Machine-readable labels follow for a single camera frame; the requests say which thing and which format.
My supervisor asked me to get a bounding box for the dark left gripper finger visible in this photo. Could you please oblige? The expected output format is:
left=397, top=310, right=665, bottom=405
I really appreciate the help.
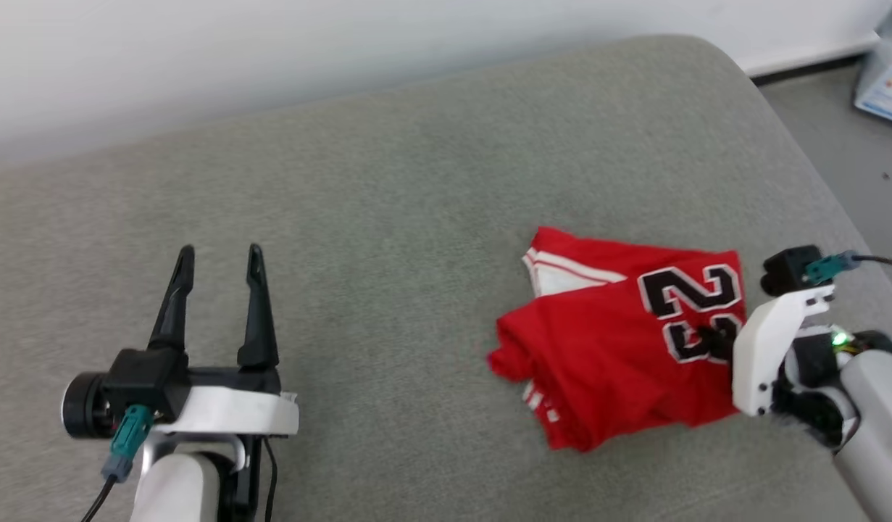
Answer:
left=236, top=244, right=280, bottom=368
left=149, top=245, right=196, bottom=351

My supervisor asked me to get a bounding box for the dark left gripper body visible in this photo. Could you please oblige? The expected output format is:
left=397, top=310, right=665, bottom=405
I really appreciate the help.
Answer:
left=62, top=365, right=284, bottom=440

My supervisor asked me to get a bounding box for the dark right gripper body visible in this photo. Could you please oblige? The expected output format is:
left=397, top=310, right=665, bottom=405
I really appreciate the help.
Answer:
left=775, top=326, right=892, bottom=447

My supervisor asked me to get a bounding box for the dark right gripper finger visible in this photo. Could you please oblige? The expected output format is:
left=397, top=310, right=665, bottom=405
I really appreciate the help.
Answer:
left=696, top=326, right=741, bottom=363

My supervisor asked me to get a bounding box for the red white basketball jersey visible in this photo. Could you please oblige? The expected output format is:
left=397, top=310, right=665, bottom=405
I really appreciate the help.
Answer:
left=487, top=226, right=748, bottom=454

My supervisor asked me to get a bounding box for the white blue cardboard box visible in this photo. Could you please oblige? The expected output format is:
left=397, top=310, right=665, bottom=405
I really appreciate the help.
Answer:
left=854, top=11, right=892, bottom=128

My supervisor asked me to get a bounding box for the teal-plug left camera cable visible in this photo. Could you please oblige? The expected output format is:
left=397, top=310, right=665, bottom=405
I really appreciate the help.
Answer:
left=80, top=404, right=155, bottom=522

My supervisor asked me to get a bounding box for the teal-plug camera cable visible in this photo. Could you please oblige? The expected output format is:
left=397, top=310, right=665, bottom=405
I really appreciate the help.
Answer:
left=80, top=404, right=155, bottom=522
left=804, top=250, right=892, bottom=286

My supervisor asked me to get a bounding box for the teal-plug right camera cable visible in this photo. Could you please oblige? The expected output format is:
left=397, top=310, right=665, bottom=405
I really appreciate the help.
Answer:
left=804, top=250, right=892, bottom=286

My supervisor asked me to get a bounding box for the thin black left gripper cable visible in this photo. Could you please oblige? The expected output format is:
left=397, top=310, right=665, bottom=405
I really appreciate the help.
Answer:
left=260, top=435, right=279, bottom=522

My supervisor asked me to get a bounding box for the white wall skirting board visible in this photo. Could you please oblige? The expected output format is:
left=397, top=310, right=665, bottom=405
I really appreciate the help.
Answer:
left=746, top=33, right=885, bottom=86

